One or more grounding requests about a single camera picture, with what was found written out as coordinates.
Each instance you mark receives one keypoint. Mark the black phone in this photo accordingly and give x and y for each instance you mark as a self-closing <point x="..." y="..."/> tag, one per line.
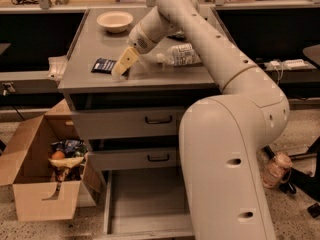
<point x="260" y="63"/>

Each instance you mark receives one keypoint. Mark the grey drawer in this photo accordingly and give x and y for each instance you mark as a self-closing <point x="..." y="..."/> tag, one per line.
<point x="127" y="123"/>
<point x="146" y="204"/>
<point x="133" y="159"/>

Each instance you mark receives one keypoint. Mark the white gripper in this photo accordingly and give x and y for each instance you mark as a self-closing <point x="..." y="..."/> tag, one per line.
<point x="141" y="40"/>

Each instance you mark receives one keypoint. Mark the black chair base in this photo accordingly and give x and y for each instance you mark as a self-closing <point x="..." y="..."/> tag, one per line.
<point x="310" y="185"/>

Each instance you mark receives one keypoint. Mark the orange fruit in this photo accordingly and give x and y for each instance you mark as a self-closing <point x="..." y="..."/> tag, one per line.
<point x="58" y="155"/>

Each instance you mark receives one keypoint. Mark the dark blue rxbar wrapper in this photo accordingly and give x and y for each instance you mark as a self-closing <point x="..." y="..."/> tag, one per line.
<point x="108" y="66"/>

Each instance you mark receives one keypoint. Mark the grey bottom drawer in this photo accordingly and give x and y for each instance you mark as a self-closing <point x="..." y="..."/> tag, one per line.
<point x="146" y="204"/>

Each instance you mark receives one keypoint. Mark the dark blue snack bag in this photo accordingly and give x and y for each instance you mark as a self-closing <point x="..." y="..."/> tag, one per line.
<point x="70" y="147"/>

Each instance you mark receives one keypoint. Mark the grey drawer cabinet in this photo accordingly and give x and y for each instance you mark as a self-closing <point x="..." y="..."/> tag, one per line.
<point x="147" y="85"/>

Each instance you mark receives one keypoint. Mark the clear plastic jar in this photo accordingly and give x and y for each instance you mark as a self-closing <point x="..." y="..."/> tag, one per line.
<point x="276" y="169"/>

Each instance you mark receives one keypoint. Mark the grey top drawer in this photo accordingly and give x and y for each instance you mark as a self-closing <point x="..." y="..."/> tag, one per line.
<point x="127" y="123"/>

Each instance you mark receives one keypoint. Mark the grey middle drawer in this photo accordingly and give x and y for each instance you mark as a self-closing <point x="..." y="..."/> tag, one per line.
<point x="133" y="159"/>

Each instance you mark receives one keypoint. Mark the cream white bowl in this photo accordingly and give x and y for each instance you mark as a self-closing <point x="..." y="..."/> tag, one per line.
<point x="115" y="21"/>

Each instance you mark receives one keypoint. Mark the white power strip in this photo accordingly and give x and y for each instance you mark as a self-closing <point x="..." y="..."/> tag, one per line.
<point x="288" y="64"/>

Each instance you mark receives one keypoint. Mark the yellow snack bag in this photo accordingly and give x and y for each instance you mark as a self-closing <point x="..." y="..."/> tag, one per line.
<point x="66" y="162"/>

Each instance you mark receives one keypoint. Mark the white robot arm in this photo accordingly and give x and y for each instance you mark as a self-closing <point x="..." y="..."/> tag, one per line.
<point x="219" y="136"/>

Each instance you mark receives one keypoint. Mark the clear plastic water bottle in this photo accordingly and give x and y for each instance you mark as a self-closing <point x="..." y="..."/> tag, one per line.
<point x="179" y="55"/>

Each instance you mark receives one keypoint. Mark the green snack bag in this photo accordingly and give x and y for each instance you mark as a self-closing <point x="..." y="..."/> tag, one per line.
<point x="177" y="36"/>

